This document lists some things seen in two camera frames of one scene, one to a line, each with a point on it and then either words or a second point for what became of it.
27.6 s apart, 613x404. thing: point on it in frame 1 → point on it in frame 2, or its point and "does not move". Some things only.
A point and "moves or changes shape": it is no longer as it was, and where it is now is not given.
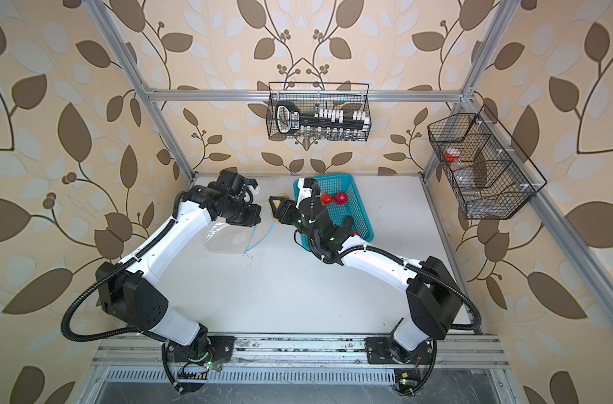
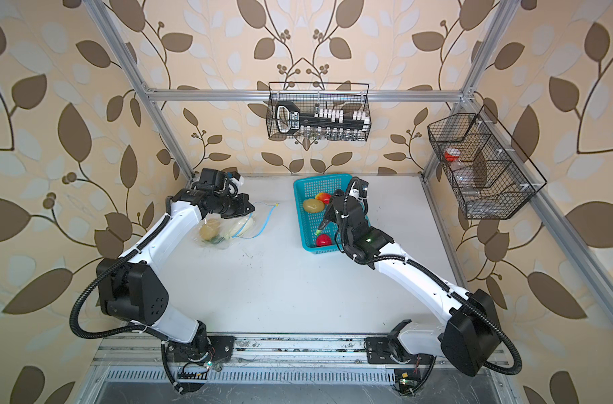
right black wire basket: (488, 176) does not move
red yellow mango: (326, 199) does not move
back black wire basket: (318, 111) does not move
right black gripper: (289, 205) → (338, 199)
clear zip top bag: (231, 238) moves or changes shape
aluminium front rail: (127, 351) does not move
